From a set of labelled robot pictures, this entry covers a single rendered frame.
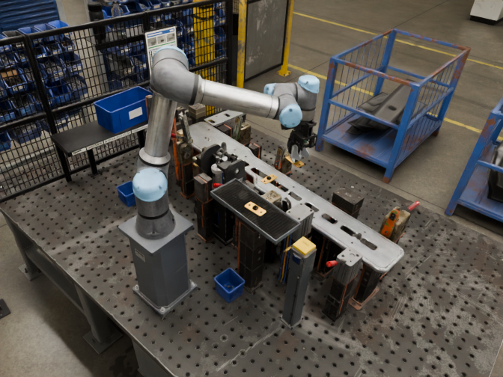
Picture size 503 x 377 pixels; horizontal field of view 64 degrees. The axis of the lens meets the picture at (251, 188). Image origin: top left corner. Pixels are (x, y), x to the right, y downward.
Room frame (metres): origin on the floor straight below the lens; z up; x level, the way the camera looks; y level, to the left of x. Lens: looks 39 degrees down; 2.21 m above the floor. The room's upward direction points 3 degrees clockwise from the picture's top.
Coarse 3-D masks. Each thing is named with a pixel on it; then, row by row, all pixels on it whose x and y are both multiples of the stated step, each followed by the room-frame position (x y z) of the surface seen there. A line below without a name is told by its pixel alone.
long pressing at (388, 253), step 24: (192, 144) 1.85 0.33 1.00; (240, 144) 1.88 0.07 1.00; (264, 168) 1.67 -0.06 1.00; (264, 192) 1.47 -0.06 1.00; (288, 192) 1.49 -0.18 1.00; (312, 192) 1.50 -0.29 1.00; (336, 216) 1.34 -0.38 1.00; (336, 240) 1.18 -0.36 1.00; (360, 240) 1.20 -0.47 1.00; (384, 240) 1.20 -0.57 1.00; (384, 264) 1.07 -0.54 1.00
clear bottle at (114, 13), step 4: (116, 0) 2.28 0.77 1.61; (112, 4) 2.27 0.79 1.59; (116, 4) 2.27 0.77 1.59; (120, 4) 2.29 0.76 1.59; (112, 8) 2.26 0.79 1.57; (116, 8) 2.26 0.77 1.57; (120, 8) 2.27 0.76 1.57; (112, 12) 2.26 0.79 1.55; (116, 12) 2.26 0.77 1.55; (120, 12) 2.27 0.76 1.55; (112, 16) 2.26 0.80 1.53; (116, 16) 2.26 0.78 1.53; (116, 24) 2.26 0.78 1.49; (120, 28) 2.26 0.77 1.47; (116, 32) 2.26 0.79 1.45; (120, 32) 2.26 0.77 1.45; (124, 32) 2.27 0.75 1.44
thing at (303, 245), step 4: (300, 240) 1.02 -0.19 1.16; (304, 240) 1.02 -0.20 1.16; (308, 240) 1.02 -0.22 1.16; (296, 244) 1.00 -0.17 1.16; (300, 244) 1.00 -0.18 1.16; (304, 244) 1.00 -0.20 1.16; (308, 244) 1.00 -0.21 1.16; (312, 244) 1.01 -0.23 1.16; (296, 248) 0.99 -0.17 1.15; (300, 248) 0.98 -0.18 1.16; (304, 248) 0.98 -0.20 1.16; (308, 248) 0.98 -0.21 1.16; (312, 248) 0.99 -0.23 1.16; (304, 252) 0.96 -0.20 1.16; (308, 252) 0.97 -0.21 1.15
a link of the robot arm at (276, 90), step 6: (270, 84) 1.34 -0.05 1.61; (276, 84) 1.34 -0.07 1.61; (282, 84) 1.34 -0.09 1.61; (288, 84) 1.34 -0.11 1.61; (294, 84) 1.35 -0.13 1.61; (264, 90) 1.34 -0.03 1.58; (270, 90) 1.31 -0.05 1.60; (276, 90) 1.31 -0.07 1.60; (282, 90) 1.29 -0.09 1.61; (288, 90) 1.30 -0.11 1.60; (294, 90) 1.32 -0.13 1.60; (294, 96) 1.31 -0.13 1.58
